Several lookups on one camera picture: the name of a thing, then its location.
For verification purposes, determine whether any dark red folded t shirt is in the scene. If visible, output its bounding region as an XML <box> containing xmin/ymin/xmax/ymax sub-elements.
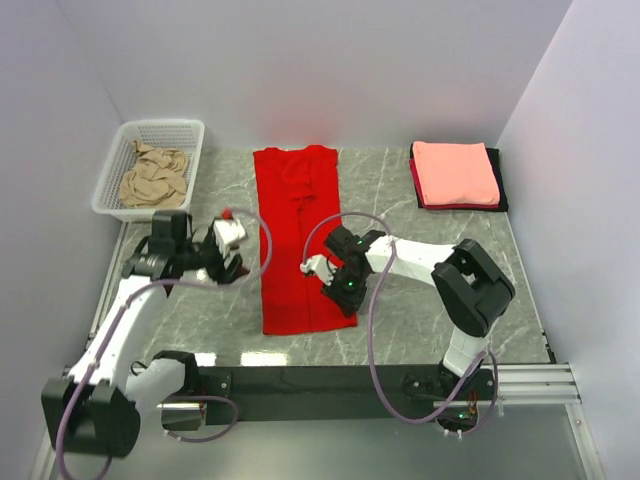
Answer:
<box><xmin>409</xmin><ymin>159</ymin><xmax>508</xmax><ymax>212</ymax></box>

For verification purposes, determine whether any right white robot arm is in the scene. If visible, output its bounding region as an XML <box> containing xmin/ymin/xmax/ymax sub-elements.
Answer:
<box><xmin>300</xmin><ymin>226</ymin><xmax>515</xmax><ymax>399</ymax></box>

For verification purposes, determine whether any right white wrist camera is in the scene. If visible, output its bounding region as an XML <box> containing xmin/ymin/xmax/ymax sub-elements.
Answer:
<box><xmin>300</xmin><ymin>254</ymin><xmax>338</xmax><ymax>285</ymax></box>

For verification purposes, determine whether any pink folded t shirt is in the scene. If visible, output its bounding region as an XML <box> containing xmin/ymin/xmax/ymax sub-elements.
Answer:
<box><xmin>412</xmin><ymin>141</ymin><xmax>501</xmax><ymax>208</ymax></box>

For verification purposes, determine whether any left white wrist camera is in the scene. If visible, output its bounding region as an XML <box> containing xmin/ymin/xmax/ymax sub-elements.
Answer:
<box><xmin>213</xmin><ymin>218</ymin><xmax>247</xmax><ymax>257</ymax></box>

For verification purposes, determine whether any black folded t shirt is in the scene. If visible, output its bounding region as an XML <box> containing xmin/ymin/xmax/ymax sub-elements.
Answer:
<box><xmin>486</xmin><ymin>148</ymin><xmax>509</xmax><ymax>212</ymax></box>

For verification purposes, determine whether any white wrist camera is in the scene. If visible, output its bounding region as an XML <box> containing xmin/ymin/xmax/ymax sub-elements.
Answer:
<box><xmin>300</xmin><ymin>254</ymin><xmax>338</xmax><ymax>285</ymax></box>
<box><xmin>213</xmin><ymin>218</ymin><xmax>247</xmax><ymax>257</ymax></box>

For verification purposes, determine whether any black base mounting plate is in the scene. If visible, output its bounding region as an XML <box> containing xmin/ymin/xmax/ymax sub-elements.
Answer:
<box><xmin>189</xmin><ymin>364</ymin><xmax>497</xmax><ymax>426</ymax></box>

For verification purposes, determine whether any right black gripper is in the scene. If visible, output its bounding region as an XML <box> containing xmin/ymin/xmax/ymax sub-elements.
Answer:
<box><xmin>320</xmin><ymin>267</ymin><xmax>370</xmax><ymax>319</ymax></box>

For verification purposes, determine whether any white plastic basket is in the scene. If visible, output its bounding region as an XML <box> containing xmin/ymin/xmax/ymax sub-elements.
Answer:
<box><xmin>92</xmin><ymin>119</ymin><xmax>205</xmax><ymax>222</ymax></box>

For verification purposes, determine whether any beige crumpled t shirt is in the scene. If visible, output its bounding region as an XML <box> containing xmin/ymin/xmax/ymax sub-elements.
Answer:
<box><xmin>119</xmin><ymin>140</ymin><xmax>189</xmax><ymax>209</ymax></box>

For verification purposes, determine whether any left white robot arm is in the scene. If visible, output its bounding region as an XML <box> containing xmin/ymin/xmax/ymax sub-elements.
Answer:
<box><xmin>41</xmin><ymin>209</ymin><xmax>247</xmax><ymax>458</ymax></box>

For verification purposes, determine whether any aluminium rail frame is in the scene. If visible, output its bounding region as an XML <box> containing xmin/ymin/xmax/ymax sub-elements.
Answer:
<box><xmin>29</xmin><ymin>224</ymin><xmax>582</xmax><ymax>479</ymax></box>

